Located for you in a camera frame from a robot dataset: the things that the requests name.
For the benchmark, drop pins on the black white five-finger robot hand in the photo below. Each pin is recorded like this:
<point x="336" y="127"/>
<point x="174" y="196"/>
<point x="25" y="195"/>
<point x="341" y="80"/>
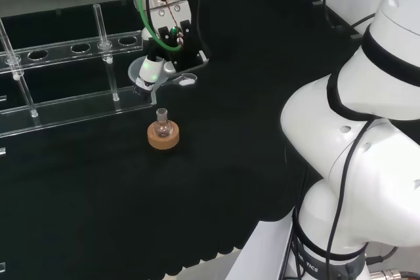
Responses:
<point x="174" y="31"/>

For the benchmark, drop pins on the translucent plastic funnel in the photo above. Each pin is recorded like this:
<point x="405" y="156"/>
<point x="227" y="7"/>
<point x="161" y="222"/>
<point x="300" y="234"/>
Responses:
<point x="133" y="71"/>

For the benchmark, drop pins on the small glass weighing funnel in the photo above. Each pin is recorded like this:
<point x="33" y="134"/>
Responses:
<point x="187" y="80"/>

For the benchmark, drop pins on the glass round-bottom flask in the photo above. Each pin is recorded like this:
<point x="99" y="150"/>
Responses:
<point x="163" y="129"/>

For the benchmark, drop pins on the clear funnel stand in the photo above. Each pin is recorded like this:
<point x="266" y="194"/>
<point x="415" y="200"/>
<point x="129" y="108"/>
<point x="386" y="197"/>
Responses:
<point x="65" y="109"/>

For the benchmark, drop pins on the grey tape piece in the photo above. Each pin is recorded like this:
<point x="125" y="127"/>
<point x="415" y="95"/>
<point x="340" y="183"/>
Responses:
<point x="318" y="3"/>

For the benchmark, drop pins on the black cloth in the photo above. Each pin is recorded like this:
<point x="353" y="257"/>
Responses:
<point x="98" y="211"/>

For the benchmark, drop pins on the pale base board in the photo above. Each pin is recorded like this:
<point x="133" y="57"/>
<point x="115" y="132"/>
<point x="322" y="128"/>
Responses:
<point x="256" y="253"/>

